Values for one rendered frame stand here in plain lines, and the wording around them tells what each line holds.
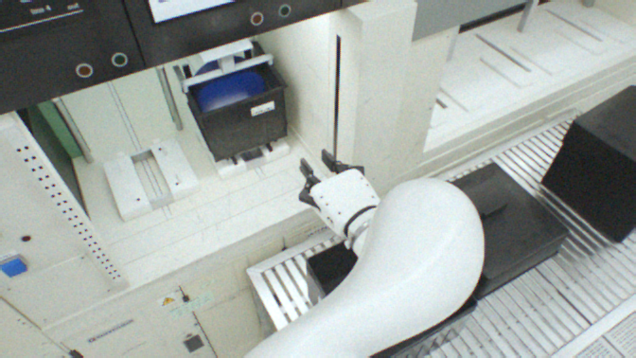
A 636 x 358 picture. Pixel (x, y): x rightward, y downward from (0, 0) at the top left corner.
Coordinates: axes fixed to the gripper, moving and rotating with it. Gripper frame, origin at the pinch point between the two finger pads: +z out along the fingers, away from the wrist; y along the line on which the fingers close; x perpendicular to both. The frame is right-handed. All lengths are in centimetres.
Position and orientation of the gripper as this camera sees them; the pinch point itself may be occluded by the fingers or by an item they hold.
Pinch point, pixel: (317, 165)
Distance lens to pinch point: 83.9
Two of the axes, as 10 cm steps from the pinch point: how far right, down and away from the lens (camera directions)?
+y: 8.6, -3.9, 3.3
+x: 0.0, -6.4, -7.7
